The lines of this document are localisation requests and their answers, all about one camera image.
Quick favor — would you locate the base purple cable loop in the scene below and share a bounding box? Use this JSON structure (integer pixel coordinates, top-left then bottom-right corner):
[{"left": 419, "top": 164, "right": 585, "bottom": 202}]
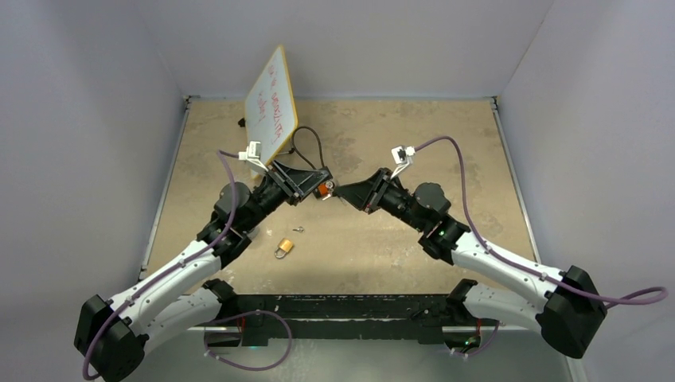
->
[{"left": 197, "top": 310, "right": 293, "bottom": 372}]

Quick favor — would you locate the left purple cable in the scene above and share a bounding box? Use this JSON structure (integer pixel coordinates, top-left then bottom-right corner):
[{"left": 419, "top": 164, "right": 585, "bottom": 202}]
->
[{"left": 82, "top": 150, "right": 249, "bottom": 382}]

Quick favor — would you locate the brass padlock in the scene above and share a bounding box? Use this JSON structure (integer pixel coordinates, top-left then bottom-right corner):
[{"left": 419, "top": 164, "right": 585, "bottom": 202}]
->
[{"left": 274, "top": 238, "right": 294, "bottom": 259}]

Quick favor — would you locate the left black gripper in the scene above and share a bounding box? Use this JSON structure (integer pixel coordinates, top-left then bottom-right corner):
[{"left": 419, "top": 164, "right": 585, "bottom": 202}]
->
[{"left": 242, "top": 160, "right": 327, "bottom": 232}]

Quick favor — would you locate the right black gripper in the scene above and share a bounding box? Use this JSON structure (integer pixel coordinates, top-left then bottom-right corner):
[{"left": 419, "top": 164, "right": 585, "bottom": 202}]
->
[{"left": 334, "top": 169, "right": 427, "bottom": 232}]

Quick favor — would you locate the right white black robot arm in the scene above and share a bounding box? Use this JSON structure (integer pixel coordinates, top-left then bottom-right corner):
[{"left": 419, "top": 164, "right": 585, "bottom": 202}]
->
[{"left": 334, "top": 168, "right": 607, "bottom": 359}]

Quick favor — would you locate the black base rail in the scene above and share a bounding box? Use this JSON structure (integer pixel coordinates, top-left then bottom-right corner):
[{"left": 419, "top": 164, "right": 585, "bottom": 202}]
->
[{"left": 204, "top": 294, "right": 492, "bottom": 352}]

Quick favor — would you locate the yellow framed whiteboard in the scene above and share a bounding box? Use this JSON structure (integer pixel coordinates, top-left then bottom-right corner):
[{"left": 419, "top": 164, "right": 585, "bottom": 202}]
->
[{"left": 244, "top": 45, "right": 298, "bottom": 165}]

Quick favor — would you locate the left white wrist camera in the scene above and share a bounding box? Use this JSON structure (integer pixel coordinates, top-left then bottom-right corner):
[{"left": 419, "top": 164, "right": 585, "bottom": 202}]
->
[{"left": 237, "top": 141, "right": 267, "bottom": 175}]

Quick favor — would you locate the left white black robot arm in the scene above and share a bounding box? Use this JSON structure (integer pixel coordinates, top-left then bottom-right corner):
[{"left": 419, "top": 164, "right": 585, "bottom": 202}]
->
[{"left": 74, "top": 162, "right": 332, "bottom": 381}]

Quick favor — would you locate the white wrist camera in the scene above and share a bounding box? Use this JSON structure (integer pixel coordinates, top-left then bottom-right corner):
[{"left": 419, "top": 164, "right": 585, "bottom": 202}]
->
[
  {"left": 237, "top": 141, "right": 267, "bottom": 175},
  {"left": 390, "top": 146, "right": 416, "bottom": 180}
]

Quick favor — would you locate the black cable padlock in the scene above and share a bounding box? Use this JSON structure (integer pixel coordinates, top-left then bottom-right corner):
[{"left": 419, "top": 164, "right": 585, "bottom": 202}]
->
[{"left": 291, "top": 126, "right": 334, "bottom": 183}]

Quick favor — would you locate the orange black padlock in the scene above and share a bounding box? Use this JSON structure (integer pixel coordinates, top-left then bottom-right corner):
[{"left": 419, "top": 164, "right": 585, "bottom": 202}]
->
[{"left": 313, "top": 181, "right": 332, "bottom": 200}]

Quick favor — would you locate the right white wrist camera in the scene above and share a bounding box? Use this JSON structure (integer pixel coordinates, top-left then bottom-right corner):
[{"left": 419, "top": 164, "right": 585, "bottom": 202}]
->
[{"left": 390, "top": 146, "right": 416, "bottom": 180}]

